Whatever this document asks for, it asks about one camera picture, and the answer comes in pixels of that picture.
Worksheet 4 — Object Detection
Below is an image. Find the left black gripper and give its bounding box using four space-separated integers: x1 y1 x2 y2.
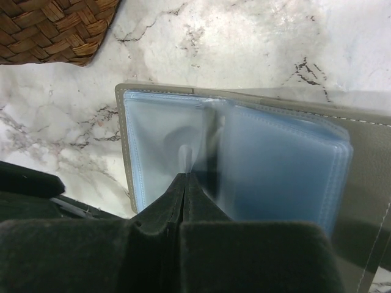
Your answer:
0 160 92 222

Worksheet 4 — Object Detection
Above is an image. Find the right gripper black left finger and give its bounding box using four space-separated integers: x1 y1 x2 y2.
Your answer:
1 174 186 292

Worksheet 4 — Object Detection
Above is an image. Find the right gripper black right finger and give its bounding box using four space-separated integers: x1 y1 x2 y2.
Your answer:
180 174 342 292

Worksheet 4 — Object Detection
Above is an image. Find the grey card holder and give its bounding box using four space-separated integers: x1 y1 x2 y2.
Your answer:
115 84 390 292

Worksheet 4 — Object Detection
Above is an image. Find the woven brown divided basket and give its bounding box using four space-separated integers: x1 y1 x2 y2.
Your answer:
1 0 120 66

